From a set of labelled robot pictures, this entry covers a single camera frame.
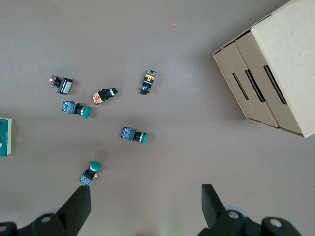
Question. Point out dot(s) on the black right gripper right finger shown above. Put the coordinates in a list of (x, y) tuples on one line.
[(214, 211)]

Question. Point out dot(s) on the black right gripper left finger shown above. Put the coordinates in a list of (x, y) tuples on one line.
[(73, 211)]

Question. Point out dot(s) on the green load switch block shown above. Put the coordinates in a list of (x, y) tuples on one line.
[(5, 137)]

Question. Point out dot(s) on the brown cardboard box with slots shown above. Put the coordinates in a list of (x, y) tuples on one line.
[(283, 61)]

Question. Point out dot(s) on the green mushroom pushbutton switch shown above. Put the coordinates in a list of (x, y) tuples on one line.
[(134, 134), (89, 172), (75, 109)]

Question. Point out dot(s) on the black selector switch orange base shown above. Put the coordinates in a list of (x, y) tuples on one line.
[(103, 95)]

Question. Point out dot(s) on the black switch pink tip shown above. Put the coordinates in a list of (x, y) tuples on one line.
[(63, 84)]

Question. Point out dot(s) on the black switch orange contact block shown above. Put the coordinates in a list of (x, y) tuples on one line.
[(147, 81)]

